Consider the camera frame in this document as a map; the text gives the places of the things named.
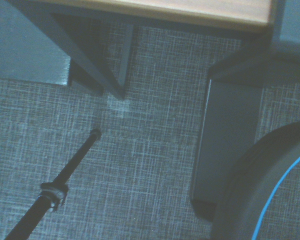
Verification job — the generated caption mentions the blue black headphones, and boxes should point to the blue black headphones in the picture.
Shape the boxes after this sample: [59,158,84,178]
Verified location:
[211,119,300,240]

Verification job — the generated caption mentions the black clamp headphone hanger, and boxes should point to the black clamp headphone hanger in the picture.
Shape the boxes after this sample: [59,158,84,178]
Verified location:
[191,0,300,222]

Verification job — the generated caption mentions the black tripod leg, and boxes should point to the black tripod leg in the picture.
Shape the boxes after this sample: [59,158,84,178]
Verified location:
[4,128,103,240]

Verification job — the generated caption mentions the wooden desk black frame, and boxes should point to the wooden desk black frame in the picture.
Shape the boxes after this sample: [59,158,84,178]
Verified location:
[4,0,276,101]

